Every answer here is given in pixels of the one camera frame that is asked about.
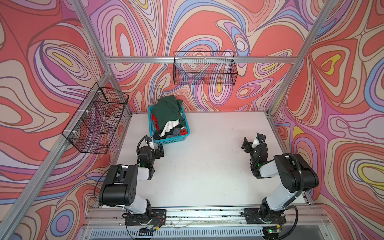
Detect teal plastic laundry basket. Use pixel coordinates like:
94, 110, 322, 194
148, 106, 191, 146

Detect green t shirt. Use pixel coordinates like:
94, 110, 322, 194
152, 96, 186, 131

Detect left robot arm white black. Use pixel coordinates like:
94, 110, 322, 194
98, 136, 164, 218

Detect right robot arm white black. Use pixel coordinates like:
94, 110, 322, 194
241, 134, 320, 224

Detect white t shirt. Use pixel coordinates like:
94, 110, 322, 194
159, 120, 180, 138

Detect red t shirt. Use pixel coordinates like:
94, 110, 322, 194
152, 114, 160, 131

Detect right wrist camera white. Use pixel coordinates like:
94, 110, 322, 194
252, 136, 261, 148

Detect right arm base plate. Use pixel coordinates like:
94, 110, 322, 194
240, 208, 287, 225

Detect black wire basket left wall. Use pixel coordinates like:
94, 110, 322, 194
62, 83, 129, 155

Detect black wire basket wall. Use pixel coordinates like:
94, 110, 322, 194
62, 83, 129, 155
173, 50, 238, 86

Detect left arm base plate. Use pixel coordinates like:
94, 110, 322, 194
122, 209, 167, 227

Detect aluminium mounting rail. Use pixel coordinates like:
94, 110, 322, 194
77, 205, 338, 240

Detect black wire basket back wall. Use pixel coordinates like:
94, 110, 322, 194
173, 50, 238, 86

